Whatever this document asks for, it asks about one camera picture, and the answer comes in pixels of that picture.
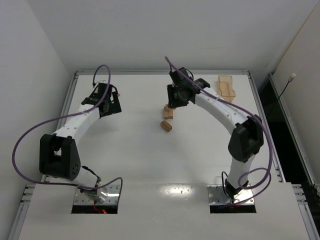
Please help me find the lettered wood cube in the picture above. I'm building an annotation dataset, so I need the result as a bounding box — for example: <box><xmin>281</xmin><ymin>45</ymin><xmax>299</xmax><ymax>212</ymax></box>
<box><xmin>164</xmin><ymin>104</ymin><xmax>172</xmax><ymax>112</ymax></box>

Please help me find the dark grained wood block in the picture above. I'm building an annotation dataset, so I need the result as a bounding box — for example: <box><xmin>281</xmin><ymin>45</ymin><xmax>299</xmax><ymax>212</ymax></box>
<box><xmin>160</xmin><ymin>120</ymin><xmax>173</xmax><ymax>133</ymax></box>

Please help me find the clear amber plastic bin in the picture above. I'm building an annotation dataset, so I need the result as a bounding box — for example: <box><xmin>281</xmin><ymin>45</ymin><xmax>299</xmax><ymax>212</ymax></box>
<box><xmin>217</xmin><ymin>75</ymin><xmax>236</xmax><ymax>103</ymax></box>

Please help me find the long light wood block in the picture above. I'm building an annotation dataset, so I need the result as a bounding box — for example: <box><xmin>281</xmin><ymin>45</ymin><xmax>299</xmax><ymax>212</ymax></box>
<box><xmin>163</xmin><ymin>110</ymin><xmax>170</xmax><ymax>119</ymax></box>

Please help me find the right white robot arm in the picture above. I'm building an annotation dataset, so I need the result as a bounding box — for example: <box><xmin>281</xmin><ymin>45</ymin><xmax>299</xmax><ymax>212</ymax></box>
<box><xmin>167</xmin><ymin>67</ymin><xmax>264</xmax><ymax>199</ymax></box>

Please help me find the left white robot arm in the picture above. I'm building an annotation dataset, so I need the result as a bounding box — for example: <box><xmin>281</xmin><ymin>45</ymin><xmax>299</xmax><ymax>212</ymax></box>
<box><xmin>39</xmin><ymin>81</ymin><xmax>122</xmax><ymax>203</ymax></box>

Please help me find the aluminium table frame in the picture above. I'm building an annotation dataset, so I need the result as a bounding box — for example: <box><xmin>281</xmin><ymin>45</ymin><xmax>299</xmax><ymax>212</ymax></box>
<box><xmin>17</xmin><ymin>71</ymin><xmax>319</xmax><ymax>240</ymax></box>

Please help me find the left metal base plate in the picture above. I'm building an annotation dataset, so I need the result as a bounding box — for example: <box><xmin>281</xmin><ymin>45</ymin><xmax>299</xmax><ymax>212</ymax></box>
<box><xmin>73</xmin><ymin>184</ymin><xmax>121</xmax><ymax>206</ymax></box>

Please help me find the metal base plate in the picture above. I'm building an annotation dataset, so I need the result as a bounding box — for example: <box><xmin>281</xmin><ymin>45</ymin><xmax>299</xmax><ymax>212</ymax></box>
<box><xmin>207</xmin><ymin>184</ymin><xmax>255</xmax><ymax>206</ymax></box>
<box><xmin>73</xmin><ymin>184</ymin><xmax>121</xmax><ymax>206</ymax></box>

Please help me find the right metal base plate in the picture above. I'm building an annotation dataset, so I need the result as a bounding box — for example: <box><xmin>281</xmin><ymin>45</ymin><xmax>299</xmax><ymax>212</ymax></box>
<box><xmin>207</xmin><ymin>184</ymin><xmax>255</xmax><ymax>206</ymax></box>

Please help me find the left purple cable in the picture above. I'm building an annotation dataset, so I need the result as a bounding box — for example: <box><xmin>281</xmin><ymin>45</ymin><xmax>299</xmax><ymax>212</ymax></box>
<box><xmin>11</xmin><ymin>64</ymin><xmax>124</xmax><ymax>196</ymax></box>

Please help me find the black wall cable with plug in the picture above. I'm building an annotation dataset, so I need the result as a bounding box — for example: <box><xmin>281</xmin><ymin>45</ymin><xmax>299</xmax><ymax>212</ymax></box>
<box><xmin>277</xmin><ymin>73</ymin><xmax>297</xmax><ymax>101</ymax></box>

